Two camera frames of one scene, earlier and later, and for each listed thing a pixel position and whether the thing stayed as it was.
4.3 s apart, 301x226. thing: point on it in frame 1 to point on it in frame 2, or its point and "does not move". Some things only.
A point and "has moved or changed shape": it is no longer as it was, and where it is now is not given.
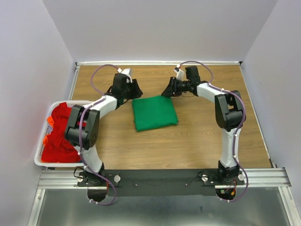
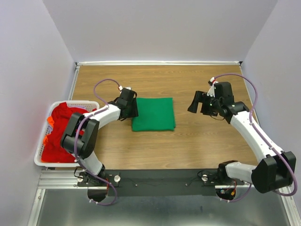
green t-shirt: x=153 y=112 has moved or changed shape
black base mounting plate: x=159 y=182 does not move
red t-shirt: x=58 y=149 does not move
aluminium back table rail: x=159 y=63 does not move
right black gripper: x=171 y=90 to x=201 y=96
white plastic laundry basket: x=37 y=159 does not move
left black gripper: x=136 y=91 to x=134 y=112
